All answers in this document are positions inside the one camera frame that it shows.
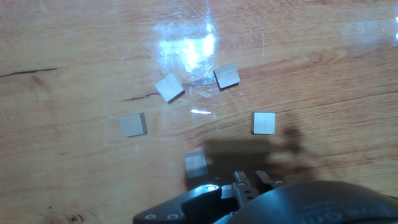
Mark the small wooden cube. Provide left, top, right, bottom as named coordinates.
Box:
left=250, top=111, right=276, bottom=136
left=213, top=62, right=241, bottom=90
left=184, top=149, right=209, bottom=179
left=119, top=112, right=148, bottom=138
left=154, top=72, right=185, bottom=103

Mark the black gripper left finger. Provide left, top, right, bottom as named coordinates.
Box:
left=132, top=170, right=261, bottom=224

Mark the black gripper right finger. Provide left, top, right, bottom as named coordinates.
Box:
left=254, top=170, right=285, bottom=194

